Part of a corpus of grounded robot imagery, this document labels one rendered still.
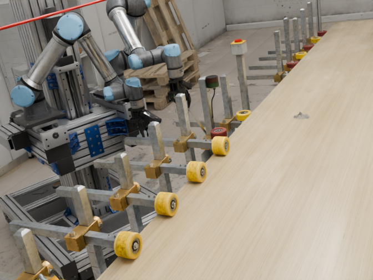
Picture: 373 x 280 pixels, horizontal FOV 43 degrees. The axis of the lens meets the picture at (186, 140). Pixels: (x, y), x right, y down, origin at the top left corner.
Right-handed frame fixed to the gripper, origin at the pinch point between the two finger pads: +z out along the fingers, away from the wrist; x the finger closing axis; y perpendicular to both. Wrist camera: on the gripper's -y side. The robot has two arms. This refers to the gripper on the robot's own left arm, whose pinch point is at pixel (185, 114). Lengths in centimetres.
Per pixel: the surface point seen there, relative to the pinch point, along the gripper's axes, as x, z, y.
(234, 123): 15.7, 14.2, -23.8
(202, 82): 11.0, -15.5, -2.6
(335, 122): 70, 9, -15
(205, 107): 10.8, -2.7, -2.6
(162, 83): -179, 67, -276
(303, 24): 11, -3, -203
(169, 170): 17, 5, 51
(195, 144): 17.4, 4.0, 26.2
